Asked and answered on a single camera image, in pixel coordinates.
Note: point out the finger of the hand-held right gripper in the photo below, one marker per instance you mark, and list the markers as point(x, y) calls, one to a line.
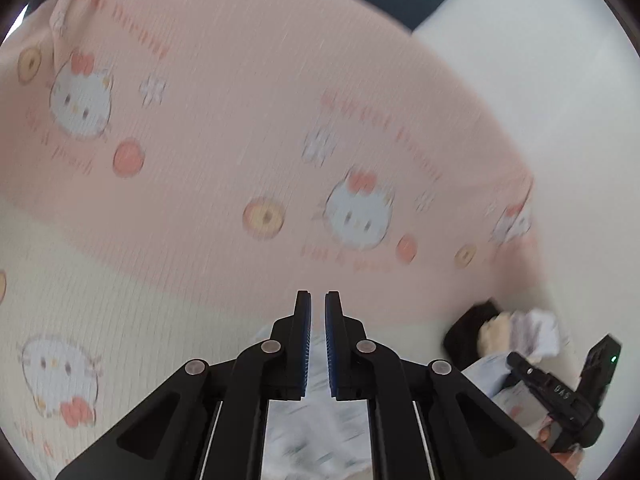
point(527, 372)

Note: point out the light blue cartoon pajama pants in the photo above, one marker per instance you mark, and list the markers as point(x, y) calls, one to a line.
point(320, 435)

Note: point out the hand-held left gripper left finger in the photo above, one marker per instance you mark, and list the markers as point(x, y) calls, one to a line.
point(307, 360)

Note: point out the pink cream cat printed blanket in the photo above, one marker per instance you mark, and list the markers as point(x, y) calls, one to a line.
point(200, 160)

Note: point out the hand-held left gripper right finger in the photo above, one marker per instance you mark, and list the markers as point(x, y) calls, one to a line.
point(330, 360)

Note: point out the folded black garment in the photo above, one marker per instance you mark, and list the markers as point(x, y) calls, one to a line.
point(465, 332)

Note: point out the folded pale blue garment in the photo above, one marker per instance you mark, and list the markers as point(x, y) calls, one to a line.
point(537, 332)

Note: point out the folded cream garment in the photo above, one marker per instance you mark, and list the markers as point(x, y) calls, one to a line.
point(495, 335)

